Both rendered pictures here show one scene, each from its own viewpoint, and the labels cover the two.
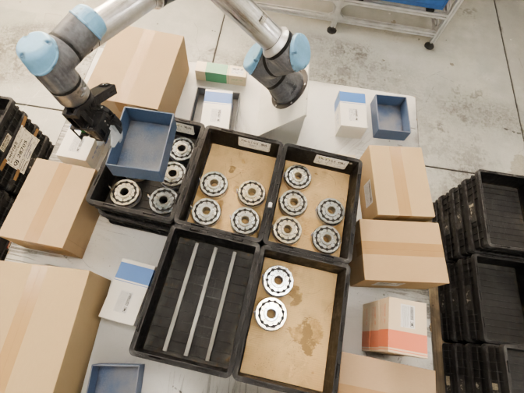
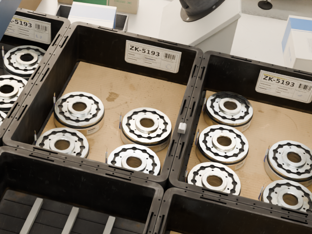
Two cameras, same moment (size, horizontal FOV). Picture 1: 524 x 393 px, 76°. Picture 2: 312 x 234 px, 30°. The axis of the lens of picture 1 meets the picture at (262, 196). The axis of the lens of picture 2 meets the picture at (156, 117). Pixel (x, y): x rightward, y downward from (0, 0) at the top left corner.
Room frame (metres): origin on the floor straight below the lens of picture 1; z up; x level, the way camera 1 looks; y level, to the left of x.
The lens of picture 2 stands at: (-0.34, -0.05, 1.69)
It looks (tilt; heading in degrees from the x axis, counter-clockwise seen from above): 43 degrees down; 5
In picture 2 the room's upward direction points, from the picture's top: 8 degrees clockwise
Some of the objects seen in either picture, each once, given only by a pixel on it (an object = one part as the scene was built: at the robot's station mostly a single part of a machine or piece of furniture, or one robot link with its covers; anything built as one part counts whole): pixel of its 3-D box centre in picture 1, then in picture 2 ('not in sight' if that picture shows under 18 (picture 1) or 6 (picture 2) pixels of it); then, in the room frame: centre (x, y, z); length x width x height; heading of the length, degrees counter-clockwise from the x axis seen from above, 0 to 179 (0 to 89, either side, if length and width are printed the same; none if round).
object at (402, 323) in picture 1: (401, 327); not in sight; (0.13, -0.52, 0.89); 0.16 x 0.12 x 0.07; 0
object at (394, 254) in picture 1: (393, 255); not in sight; (0.39, -0.53, 0.78); 0.30 x 0.22 x 0.16; 98
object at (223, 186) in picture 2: (287, 229); (214, 181); (0.38, -0.11, 0.86); 0.05 x 0.05 x 0.01
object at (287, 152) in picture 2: (331, 210); (294, 158); (0.49, -0.26, 0.86); 0.05 x 0.05 x 0.01
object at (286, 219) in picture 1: (287, 229); (213, 183); (0.38, -0.11, 0.86); 0.10 x 0.10 x 0.01
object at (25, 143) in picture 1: (22, 149); not in sight; (0.69, 1.26, 0.41); 0.31 x 0.02 x 0.16; 3
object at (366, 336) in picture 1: (382, 329); not in sight; (0.12, -0.51, 0.74); 0.16 x 0.12 x 0.07; 2
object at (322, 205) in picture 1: (331, 210); (293, 159); (0.49, -0.26, 0.86); 0.10 x 0.10 x 0.01
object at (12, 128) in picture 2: (231, 181); (113, 94); (0.50, 0.11, 0.92); 0.40 x 0.30 x 0.02; 178
